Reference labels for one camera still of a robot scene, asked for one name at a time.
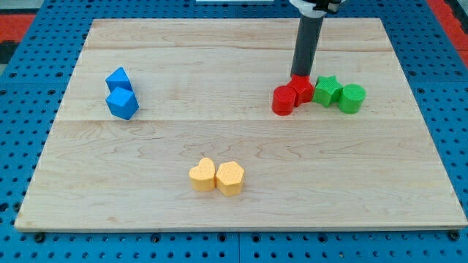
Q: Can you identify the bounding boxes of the green cylinder block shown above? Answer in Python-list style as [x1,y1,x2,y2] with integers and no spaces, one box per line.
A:
[338,84,366,114]

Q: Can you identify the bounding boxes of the yellow heart block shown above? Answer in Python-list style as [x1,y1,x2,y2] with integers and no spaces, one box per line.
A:
[189,158,216,191]

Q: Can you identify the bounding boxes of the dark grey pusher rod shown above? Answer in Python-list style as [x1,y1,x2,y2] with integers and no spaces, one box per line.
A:
[290,15,324,77]

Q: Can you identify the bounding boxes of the yellow hexagon block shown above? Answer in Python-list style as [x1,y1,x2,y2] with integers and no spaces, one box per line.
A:
[216,161,245,197]

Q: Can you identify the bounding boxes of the red cylinder block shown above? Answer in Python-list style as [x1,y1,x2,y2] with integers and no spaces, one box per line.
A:
[271,85,296,116]

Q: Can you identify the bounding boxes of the wooden board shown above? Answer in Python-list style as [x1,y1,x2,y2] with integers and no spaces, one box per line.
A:
[15,18,467,233]

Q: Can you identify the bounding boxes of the blue cube block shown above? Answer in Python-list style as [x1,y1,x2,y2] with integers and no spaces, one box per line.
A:
[105,87,139,120]

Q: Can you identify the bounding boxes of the red star block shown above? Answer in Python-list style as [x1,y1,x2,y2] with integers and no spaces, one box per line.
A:
[287,74,315,107]

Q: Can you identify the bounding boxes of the blue triangular block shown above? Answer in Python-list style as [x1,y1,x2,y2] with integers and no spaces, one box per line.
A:
[105,67,133,92]

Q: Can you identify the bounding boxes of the green star block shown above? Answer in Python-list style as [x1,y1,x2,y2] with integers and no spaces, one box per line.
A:
[312,75,343,107]

